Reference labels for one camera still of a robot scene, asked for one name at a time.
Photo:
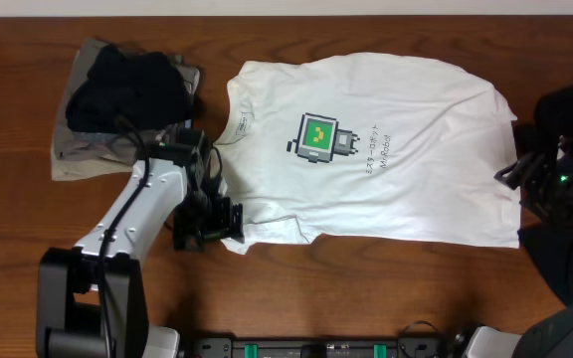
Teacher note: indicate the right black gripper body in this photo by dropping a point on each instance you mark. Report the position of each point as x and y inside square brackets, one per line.
[555, 194]

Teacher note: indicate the black cloth pile right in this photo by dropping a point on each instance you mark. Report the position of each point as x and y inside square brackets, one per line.
[565, 114]

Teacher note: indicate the grey folded garment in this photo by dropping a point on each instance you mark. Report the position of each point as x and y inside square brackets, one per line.
[72, 146]

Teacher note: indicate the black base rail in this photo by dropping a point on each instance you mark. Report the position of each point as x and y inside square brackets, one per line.
[404, 347]

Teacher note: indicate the beige folded garment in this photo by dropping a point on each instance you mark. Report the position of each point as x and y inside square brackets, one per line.
[84, 59]

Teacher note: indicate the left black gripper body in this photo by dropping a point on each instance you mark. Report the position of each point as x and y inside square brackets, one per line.
[200, 218]

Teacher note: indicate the white printed t-shirt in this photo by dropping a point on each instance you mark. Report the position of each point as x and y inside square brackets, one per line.
[368, 145]

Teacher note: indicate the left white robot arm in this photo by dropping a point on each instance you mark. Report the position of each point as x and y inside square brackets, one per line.
[91, 300]

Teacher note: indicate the black folded garment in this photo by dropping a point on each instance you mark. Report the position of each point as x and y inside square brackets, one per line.
[145, 89]

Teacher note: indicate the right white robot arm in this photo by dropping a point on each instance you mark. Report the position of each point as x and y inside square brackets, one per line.
[550, 246]

